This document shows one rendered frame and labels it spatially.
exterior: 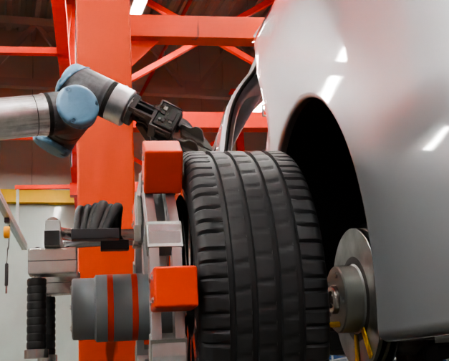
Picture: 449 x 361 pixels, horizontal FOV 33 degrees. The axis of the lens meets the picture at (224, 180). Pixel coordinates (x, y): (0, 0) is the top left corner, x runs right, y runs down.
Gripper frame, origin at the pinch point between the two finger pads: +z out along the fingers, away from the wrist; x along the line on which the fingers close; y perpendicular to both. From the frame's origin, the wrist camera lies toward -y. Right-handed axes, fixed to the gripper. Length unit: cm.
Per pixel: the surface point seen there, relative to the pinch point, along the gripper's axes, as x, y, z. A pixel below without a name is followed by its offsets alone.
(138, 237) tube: -28.1, 6.6, -4.0
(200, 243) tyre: -31.6, 32.4, 8.6
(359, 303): -19.2, 5.0, 45.1
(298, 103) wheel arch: 18.8, 5.7, 14.8
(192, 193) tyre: -22.1, 28.2, 3.0
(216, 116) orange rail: 298, -561, -42
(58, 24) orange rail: 208, -361, -171
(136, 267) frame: -27.4, -19.5, -3.4
